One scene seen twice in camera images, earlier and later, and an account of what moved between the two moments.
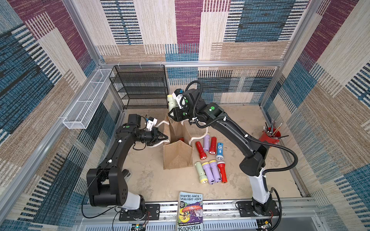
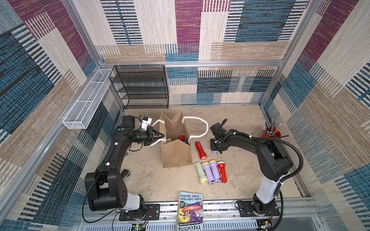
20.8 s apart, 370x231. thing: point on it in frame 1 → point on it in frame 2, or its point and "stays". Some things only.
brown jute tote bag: x=178 y=146 stays
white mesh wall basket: x=82 y=112 stays
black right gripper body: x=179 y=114 → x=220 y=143
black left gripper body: x=150 y=137 stays
